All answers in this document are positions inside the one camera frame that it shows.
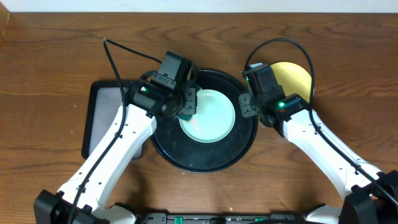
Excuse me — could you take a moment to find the green yellow sponge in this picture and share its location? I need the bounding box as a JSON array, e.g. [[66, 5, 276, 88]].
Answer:
[[175, 84, 201, 123]]

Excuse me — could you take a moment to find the yellow plate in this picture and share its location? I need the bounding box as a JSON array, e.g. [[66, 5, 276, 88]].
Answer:
[[271, 62, 312, 103]]

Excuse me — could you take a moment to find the light blue plate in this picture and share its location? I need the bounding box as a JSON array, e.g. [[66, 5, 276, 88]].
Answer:
[[180, 90, 236, 143]]

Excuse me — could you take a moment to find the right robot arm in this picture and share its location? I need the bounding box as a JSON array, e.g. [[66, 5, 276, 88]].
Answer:
[[239, 62, 397, 223]]

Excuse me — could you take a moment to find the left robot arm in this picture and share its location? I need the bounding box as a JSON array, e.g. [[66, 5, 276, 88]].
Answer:
[[34, 52, 197, 223]]

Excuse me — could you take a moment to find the black round tray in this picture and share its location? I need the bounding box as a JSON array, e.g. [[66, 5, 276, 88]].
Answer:
[[150, 70, 258, 173]]

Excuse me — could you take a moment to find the black rectangular water tray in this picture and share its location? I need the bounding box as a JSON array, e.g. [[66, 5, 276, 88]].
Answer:
[[81, 80, 146, 161]]

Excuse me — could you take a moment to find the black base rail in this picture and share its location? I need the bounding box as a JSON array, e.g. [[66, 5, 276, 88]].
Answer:
[[105, 203, 343, 224]]

